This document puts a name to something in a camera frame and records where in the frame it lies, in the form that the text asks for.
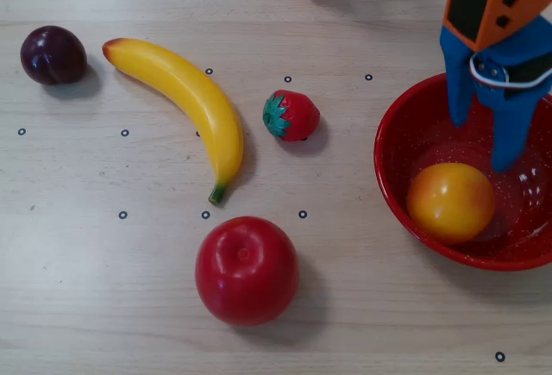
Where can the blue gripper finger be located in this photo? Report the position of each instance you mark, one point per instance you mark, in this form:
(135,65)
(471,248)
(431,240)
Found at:
(511,133)
(460,95)

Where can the yellow orange toy peach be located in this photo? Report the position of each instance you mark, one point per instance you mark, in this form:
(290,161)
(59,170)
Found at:
(450,204)

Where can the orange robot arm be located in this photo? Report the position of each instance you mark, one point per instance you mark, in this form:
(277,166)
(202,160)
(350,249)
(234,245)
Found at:
(524,0)

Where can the red speckled enamel bowl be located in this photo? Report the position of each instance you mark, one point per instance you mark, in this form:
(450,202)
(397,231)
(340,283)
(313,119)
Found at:
(397,155)

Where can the red toy strawberry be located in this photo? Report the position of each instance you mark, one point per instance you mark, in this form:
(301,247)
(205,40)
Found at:
(297,116)

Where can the yellow toy banana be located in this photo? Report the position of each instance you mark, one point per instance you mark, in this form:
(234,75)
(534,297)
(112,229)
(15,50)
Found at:
(194,95)

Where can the red toy apple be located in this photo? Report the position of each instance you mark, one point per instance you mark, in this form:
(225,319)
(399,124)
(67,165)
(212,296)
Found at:
(246,271)

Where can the dark purple toy plum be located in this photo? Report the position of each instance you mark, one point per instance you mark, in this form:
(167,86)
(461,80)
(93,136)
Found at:
(52,56)

